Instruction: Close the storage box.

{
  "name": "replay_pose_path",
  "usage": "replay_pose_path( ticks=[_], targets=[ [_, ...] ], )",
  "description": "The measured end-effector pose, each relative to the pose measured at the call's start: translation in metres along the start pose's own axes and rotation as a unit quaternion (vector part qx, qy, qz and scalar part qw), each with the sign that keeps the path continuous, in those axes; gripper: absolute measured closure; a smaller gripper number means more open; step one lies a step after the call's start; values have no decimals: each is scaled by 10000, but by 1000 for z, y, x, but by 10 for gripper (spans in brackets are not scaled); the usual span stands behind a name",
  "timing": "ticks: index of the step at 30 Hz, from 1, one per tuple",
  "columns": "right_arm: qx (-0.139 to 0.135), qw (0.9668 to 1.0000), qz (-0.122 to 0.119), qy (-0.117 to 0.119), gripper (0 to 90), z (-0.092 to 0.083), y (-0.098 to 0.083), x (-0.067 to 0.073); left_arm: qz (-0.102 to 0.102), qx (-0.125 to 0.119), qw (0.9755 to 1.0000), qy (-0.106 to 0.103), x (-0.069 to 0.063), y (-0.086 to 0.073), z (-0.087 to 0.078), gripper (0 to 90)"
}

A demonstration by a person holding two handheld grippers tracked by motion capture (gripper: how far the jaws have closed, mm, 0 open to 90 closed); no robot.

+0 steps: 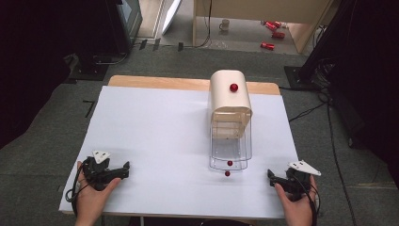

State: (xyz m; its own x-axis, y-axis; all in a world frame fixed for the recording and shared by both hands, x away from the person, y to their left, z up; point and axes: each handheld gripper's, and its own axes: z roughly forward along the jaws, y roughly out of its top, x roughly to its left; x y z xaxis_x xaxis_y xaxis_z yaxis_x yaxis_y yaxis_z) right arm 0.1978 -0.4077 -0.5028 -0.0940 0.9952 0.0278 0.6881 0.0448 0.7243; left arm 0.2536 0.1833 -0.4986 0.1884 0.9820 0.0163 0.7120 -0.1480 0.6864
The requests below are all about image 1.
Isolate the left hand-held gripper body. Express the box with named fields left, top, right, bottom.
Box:
left=81, top=150, right=115, bottom=192

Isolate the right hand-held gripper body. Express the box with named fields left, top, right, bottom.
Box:
left=281, top=160, right=322, bottom=202

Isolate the clear drawer with red knob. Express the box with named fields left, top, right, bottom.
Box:
left=210, top=115, right=253, bottom=167
left=208, top=137, right=249, bottom=177

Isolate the person's right hand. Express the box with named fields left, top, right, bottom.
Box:
left=274, top=174, right=320, bottom=226

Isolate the person's left hand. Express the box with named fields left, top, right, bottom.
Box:
left=73, top=160, right=122, bottom=226

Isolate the white table mat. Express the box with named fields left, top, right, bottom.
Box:
left=58, top=86, right=299, bottom=219

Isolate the wooden table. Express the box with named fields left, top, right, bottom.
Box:
left=107, top=74, right=281, bottom=96

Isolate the black stand base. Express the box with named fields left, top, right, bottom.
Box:
left=68, top=55, right=110, bottom=82

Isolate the black metal stand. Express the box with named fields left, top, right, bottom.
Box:
left=283, top=0, right=359, bottom=89

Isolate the dark monitor cabinet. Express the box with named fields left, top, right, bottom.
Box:
left=104, top=0, right=144, bottom=55

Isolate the beige mug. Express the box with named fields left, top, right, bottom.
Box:
left=218, top=18, right=231, bottom=32

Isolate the white leaning board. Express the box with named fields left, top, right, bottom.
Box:
left=161, top=0, right=184, bottom=36

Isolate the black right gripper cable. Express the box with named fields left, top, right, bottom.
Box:
left=295, top=177, right=322, bottom=226

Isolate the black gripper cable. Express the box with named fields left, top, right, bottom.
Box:
left=65, top=165, right=92, bottom=218
left=295, top=177, right=322, bottom=226

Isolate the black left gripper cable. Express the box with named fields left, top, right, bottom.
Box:
left=65, top=165, right=92, bottom=218

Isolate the black floor cable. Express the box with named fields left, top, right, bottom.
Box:
left=279, top=84, right=359, bottom=226

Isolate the black hanging cable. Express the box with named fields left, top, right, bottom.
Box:
left=183, top=0, right=213, bottom=49

